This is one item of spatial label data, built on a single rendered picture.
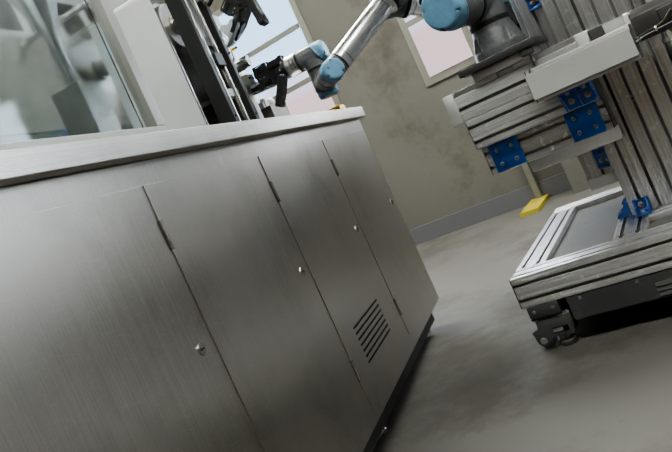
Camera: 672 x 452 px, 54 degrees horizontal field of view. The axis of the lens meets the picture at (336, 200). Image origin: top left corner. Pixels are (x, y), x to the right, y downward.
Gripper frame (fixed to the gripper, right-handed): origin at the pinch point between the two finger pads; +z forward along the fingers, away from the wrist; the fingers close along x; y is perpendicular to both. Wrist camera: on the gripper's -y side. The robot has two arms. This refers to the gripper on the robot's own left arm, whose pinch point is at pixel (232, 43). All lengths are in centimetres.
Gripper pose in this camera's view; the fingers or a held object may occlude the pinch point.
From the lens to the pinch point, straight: 242.2
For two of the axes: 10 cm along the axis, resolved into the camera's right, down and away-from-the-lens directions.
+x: -3.0, 1.6, -9.4
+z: -3.9, 8.8, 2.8
